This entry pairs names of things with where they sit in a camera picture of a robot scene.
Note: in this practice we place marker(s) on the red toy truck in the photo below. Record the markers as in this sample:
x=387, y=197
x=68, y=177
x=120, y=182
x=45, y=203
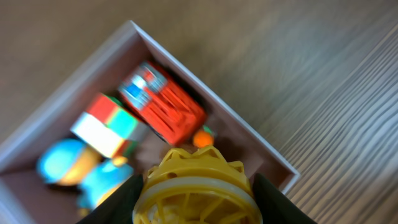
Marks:
x=163, y=104

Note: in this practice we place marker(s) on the yellow plastic wheel toy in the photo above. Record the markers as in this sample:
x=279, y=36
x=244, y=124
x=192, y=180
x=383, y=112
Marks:
x=199, y=187

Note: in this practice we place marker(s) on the yellow toy duck blue hat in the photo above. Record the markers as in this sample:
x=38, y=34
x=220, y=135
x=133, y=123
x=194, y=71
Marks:
x=71, y=162

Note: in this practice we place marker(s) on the small colourful puzzle cube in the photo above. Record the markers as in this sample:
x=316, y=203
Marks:
x=109, y=128

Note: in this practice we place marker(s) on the brown plush toy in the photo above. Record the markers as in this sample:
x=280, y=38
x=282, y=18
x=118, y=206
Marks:
x=204, y=136

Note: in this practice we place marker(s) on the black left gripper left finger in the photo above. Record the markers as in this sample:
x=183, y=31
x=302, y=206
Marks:
x=118, y=207

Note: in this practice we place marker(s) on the white box pink interior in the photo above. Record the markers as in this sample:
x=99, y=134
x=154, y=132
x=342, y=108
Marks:
x=25, y=198

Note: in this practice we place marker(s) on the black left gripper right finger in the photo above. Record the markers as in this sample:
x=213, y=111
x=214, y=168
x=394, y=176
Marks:
x=275, y=207

